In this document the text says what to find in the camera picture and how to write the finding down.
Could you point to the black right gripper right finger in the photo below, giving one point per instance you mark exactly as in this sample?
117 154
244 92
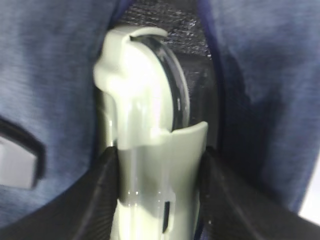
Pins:
233 210

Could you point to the dark blue lunch bag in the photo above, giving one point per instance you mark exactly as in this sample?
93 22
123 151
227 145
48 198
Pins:
266 54

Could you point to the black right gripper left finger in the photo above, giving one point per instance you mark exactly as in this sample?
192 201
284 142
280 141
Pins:
83 212

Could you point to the glass container with green lid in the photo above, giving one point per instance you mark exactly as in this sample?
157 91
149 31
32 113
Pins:
144 111

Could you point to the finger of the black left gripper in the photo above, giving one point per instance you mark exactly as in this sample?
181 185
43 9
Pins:
21 157

